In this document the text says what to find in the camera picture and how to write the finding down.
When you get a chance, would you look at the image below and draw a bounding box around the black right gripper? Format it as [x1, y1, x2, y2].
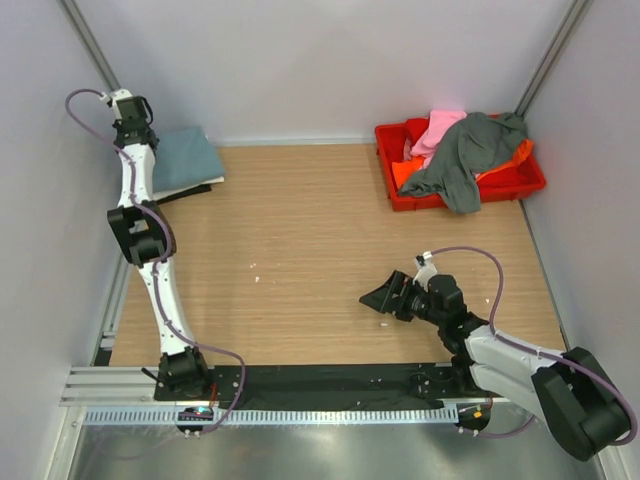
[360, 270, 445, 327]

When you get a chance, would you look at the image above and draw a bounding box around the light blue t shirt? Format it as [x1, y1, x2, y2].
[153, 127, 226, 200]

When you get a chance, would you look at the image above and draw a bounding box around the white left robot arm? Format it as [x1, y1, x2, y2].
[107, 119, 212, 400]

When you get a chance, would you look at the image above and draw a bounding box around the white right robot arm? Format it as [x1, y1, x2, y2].
[359, 271, 638, 461]

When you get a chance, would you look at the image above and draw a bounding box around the folded white t shirt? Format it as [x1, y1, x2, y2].
[153, 176, 225, 200]

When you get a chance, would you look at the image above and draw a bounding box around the orange t shirt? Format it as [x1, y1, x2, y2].
[391, 139, 534, 187]

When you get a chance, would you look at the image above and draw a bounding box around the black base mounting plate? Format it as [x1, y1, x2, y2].
[152, 362, 512, 401]

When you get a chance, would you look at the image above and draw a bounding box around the grey green t shirt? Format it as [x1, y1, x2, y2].
[398, 112, 528, 214]

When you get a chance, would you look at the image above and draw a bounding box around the red plastic bin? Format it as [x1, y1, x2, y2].
[375, 112, 547, 214]

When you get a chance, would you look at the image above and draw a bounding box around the pink t shirt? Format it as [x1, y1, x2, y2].
[403, 110, 467, 165]

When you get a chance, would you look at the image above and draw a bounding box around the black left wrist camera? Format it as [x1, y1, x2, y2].
[112, 96, 154, 123]

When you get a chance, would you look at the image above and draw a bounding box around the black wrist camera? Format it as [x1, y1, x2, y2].
[427, 274, 465, 312]
[112, 96, 154, 123]

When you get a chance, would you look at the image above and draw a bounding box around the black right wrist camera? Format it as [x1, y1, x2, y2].
[427, 274, 465, 312]

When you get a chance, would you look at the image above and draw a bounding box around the left aluminium frame post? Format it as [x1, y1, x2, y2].
[57, 0, 120, 91]

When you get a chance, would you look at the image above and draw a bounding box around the aluminium frame post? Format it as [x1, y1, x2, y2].
[57, 0, 120, 91]
[514, 0, 593, 118]

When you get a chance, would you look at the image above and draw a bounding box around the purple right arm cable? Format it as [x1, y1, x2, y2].
[424, 244, 640, 446]

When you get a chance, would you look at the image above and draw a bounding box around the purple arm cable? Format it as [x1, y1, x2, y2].
[65, 88, 247, 436]
[424, 244, 640, 446]

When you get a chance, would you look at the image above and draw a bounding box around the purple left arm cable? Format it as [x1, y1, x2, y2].
[65, 88, 247, 436]

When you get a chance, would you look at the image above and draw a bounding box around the aluminium front frame rail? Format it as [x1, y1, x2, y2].
[61, 367, 487, 411]

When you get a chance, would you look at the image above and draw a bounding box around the white slotted cable duct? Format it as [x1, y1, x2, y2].
[83, 405, 459, 429]

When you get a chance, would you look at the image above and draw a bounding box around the right aluminium frame post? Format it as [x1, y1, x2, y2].
[514, 0, 593, 118]

